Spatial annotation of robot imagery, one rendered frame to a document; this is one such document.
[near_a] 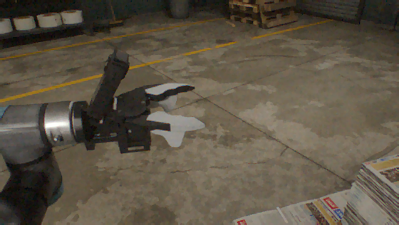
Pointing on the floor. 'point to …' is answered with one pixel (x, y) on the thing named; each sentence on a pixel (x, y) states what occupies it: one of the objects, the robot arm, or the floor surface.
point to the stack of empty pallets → (246, 11)
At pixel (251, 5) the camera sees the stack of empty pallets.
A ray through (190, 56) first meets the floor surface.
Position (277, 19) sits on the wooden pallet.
